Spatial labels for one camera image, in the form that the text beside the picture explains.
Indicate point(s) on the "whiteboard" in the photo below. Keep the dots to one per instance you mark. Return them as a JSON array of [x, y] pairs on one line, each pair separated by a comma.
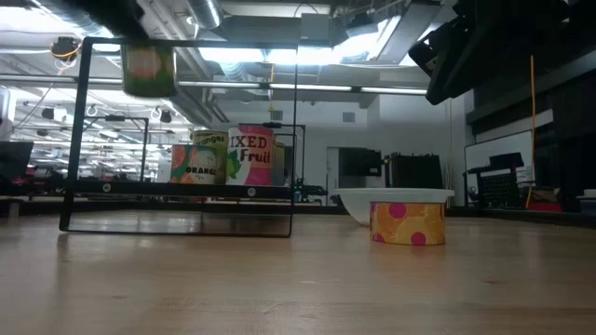
[[493, 144]]

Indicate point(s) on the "green sliced peaches can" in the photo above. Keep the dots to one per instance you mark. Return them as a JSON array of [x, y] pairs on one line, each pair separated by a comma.
[[149, 70]]

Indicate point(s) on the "mixed fruit pink can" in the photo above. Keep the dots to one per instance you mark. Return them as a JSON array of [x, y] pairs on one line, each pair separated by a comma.
[[251, 158]]

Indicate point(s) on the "black aluminium table frame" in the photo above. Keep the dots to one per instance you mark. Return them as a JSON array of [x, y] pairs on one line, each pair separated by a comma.
[[512, 216]]

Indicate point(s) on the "white translucent plastic bowl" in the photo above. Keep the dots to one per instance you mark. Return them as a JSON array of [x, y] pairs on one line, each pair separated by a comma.
[[354, 200]]

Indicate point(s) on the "silver ventilation duct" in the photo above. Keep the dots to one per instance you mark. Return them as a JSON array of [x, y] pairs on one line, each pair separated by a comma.
[[205, 11]]

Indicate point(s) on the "oranges label tall can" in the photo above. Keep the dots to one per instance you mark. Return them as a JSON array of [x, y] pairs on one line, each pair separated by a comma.
[[212, 138]]

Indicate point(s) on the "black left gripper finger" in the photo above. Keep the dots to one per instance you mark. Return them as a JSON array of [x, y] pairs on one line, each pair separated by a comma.
[[128, 30]]

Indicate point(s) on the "black desk stand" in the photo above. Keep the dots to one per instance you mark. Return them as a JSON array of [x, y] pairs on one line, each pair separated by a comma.
[[500, 191]]

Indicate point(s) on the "black equipment box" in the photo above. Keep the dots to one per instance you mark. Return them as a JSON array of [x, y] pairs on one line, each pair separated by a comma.
[[358, 163]]

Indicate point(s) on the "yellow pink-dotted rings can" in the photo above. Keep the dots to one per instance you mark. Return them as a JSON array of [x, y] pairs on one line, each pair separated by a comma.
[[407, 223]]

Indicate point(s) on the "black frame clear shelf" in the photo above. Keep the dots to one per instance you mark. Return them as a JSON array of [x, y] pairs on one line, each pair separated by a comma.
[[74, 139]]

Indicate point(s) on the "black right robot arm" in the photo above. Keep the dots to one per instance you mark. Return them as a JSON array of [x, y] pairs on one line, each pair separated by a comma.
[[535, 37]]

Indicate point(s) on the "black office monitor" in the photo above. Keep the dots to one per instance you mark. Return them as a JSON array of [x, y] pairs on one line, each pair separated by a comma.
[[14, 158]]

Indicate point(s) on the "black equipment rack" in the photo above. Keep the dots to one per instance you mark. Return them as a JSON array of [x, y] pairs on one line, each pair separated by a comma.
[[414, 172]]

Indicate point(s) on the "black hanging ceiling device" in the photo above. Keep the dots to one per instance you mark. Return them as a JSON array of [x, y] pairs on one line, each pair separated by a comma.
[[65, 46]]

